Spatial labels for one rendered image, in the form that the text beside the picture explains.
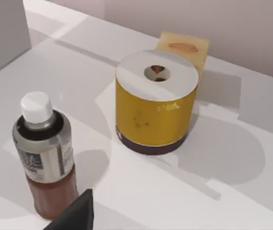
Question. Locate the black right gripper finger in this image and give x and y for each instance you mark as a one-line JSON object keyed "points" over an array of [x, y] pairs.
{"points": [[78, 213]]}

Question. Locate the brown bottle with white cap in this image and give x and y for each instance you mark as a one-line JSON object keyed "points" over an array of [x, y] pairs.
{"points": [[45, 153]]}

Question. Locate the yellow wrapped paper roll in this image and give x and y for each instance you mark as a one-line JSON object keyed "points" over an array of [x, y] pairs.
{"points": [[154, 107]]}

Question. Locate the pale yellow flat square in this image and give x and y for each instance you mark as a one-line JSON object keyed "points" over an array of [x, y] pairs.
{"points": [[186, 50]]}

